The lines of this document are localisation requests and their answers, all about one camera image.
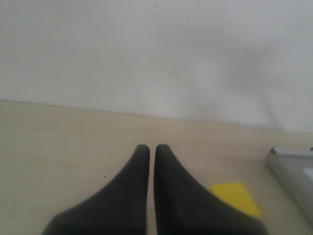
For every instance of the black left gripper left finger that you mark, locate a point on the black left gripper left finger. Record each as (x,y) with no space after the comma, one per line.
(117,209)

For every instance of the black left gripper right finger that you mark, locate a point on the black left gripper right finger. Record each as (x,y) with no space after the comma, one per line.
(184,207)

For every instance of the yellow cube block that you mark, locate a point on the yellow cube block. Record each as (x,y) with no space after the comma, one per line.
(237,196)

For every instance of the grey metal tray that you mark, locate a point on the grey metal tray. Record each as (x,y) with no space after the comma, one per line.
(294,170)

